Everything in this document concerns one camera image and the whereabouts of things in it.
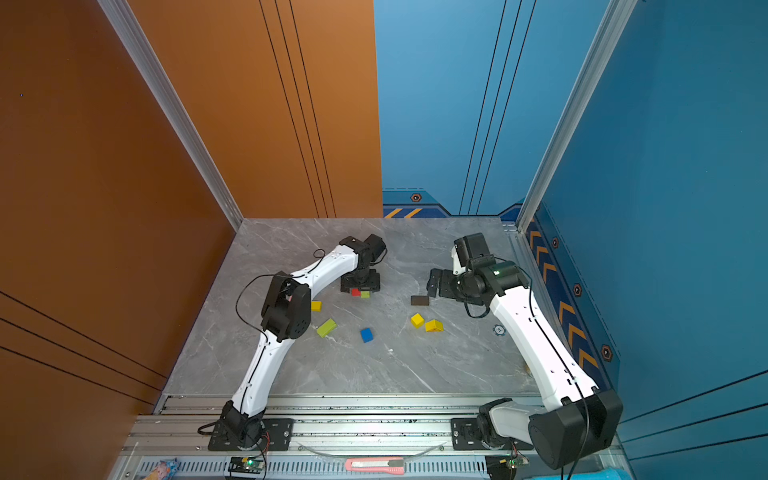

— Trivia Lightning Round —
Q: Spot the pink utility knife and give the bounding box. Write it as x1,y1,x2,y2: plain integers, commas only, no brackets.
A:
344,457,405,475

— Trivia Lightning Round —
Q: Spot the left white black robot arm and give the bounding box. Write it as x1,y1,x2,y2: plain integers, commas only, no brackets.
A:
198,234,387,451

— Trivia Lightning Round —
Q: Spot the dark brown wood block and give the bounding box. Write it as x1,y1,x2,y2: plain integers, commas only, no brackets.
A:
410,295,430,306

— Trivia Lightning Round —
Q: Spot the green circuit board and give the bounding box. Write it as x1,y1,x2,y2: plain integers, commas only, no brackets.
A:
227,456,267,479

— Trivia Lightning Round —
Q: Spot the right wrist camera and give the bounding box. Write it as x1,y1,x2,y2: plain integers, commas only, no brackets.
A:
451,233,496,275

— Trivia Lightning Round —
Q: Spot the yellow wedge block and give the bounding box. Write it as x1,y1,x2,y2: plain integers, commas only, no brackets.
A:
425,320,444,333

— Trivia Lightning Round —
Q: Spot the blue wood block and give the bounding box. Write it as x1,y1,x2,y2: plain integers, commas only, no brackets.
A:
361,328,374,343

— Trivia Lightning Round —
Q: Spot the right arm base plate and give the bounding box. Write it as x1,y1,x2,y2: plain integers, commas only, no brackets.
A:
450,416,533,452

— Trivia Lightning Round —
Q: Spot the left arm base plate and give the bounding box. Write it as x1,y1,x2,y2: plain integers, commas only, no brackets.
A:
207,418,294,453

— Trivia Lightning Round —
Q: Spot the right small circuit board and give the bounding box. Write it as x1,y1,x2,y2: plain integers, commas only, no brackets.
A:
500,456,529,470

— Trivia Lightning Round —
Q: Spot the colourful snack wrapper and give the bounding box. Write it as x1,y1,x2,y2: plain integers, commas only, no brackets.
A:
144,460,179,480

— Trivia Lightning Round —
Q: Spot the yellow cube block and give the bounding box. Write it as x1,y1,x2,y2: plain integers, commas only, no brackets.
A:
410,314,425,329

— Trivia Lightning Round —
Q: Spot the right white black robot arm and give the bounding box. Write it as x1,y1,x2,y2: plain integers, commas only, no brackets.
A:
427,261,623,469

